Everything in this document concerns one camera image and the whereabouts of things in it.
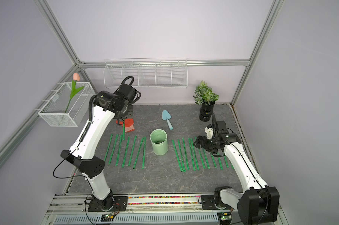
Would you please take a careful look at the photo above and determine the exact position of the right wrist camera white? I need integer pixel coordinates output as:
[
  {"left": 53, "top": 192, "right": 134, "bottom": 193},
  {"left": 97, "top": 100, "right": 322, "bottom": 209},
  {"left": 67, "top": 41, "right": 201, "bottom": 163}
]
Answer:
[{"left": 205, "top": 127, "right": 214, "bottom": 140}]

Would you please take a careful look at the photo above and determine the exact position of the light blue garden trowel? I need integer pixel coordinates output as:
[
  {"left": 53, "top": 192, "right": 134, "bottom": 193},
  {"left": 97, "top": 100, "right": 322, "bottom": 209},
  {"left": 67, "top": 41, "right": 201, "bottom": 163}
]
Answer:
[{"left": 162, "top": 110, "right": 173, "bottom": 130}]

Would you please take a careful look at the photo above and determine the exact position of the fourteenth green straw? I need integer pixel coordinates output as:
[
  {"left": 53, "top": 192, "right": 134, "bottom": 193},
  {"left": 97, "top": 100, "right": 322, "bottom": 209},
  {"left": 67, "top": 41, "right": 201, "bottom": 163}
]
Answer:
[{"left": 128, "top": 135, "right": 137, "bottom": 166}]

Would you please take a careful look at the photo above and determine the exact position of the red work glove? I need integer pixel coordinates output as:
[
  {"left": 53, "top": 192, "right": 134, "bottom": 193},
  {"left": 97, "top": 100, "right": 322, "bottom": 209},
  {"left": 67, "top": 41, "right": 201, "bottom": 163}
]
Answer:
[{"left": 116, "top": 118, "right": 135, "bottom": 133}]

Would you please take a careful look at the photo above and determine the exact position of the white mesh side basket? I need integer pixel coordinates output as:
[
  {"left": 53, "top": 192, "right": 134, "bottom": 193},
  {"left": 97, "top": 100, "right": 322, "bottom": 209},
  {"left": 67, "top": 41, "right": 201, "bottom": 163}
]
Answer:
[{"left": 38, "top": 81, "right": 95, "bottom": 127}]

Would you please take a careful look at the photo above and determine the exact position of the light green metal cup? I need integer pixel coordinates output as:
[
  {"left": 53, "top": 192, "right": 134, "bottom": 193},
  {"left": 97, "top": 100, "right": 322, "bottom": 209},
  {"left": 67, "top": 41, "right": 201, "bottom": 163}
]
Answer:
[{"left": 150, "top": 129, "right": 168, "bottom": 156}]

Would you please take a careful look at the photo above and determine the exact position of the white wire wall shelf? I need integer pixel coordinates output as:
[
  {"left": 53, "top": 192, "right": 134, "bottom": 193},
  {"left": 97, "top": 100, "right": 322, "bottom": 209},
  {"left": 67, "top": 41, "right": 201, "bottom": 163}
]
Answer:
[{"left": 104, "top": 58, "right": 188, "bottom": 88}]

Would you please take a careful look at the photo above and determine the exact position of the white vented cable duct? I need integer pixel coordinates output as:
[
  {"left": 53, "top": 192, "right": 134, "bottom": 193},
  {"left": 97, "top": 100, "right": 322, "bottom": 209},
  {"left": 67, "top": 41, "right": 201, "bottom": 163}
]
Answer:
[{"left": 53, "top": 212, "right": 219, "bottom": 225}]

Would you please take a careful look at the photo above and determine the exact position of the twelfth green straw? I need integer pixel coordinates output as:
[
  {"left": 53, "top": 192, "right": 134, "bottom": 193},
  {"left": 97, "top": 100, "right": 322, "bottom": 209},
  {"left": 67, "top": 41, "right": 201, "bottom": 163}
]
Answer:
[{"left": 141, "top": 137, "right": 147, "bottom": 169}]

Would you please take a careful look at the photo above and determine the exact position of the pink artificial tulip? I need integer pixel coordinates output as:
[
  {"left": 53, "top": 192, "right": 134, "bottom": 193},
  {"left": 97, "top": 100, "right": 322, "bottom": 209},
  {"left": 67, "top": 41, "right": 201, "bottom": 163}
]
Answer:
[{"left": 64, "top": 73, "right": 84, "bottom": 113}]

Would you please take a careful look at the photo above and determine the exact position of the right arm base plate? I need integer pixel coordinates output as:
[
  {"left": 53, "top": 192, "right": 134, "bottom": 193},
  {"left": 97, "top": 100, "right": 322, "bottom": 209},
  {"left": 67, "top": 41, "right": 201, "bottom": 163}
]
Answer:
[{"left": 199, "top": 195, "right": 231, "bottom": 211}]

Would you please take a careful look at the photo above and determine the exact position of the thirteenth green straw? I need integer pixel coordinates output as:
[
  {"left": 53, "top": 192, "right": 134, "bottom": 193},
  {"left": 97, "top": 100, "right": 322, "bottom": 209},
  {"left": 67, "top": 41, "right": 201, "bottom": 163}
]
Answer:
[{"left": 133, "top": 137, "right": 144, "bottom": 169}]

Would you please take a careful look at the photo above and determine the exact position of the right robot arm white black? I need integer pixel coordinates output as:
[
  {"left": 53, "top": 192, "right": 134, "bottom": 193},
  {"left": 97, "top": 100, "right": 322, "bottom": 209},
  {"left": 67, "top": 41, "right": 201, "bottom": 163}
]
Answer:
[{"left": 194, "top": 119, "right": 280, "bottom": 225}]

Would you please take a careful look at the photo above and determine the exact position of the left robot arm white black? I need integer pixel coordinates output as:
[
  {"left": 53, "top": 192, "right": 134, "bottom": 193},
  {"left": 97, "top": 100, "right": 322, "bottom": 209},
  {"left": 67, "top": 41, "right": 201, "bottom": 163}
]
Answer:
[{"left": 61, "top": 82, "right": 140, "bottom": 208}]

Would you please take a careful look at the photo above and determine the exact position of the eighteenth green straw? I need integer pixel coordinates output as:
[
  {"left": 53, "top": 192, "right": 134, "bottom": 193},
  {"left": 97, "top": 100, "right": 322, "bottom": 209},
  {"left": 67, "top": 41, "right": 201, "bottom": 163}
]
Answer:
[{"left": 104, "top": 134, "right": 113, "bottom": 162}]

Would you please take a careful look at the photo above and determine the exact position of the nineteenth green straw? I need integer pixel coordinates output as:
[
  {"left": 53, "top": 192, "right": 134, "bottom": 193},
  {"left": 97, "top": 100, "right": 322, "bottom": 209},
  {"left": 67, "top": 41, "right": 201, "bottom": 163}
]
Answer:
[{"left": 122, "top": 122, "right": 125, "bottom": 140}]

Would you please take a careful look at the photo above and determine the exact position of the aluminium front rail frame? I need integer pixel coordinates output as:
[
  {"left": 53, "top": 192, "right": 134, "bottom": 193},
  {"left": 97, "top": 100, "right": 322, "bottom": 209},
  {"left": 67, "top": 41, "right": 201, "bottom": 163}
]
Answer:
[{"left": 42, "top": 193, "right": 241, "bottom": 225}]

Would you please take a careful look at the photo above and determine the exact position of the sixteenth green straw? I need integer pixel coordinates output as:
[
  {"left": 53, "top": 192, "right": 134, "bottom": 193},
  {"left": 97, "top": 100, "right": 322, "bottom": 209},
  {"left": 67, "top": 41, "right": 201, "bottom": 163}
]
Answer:
[{"left": 115, "top": 135, "right": 123, "bottom": 166}]

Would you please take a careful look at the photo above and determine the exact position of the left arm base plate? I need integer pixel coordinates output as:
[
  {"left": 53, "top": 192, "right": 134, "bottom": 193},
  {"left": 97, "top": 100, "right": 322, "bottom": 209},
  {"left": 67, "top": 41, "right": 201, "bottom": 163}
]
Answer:
[{"left": 87, "top": 196, "right": 128, "bottom": 212}]

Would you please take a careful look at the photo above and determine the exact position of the green plant in black pot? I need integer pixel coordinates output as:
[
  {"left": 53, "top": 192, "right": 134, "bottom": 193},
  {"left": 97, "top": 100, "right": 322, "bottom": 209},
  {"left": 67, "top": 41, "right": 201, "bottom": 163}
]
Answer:
[{"left": 193, "top": 81, "right": 219, "bottom": 122}]

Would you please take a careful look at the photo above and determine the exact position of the fifteenth green straw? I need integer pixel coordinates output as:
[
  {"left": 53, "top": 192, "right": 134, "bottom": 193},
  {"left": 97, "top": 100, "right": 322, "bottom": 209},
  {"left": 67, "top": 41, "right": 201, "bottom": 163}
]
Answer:
[{"left": 121, "top": 136, "right": 130, "bottom": 168}]

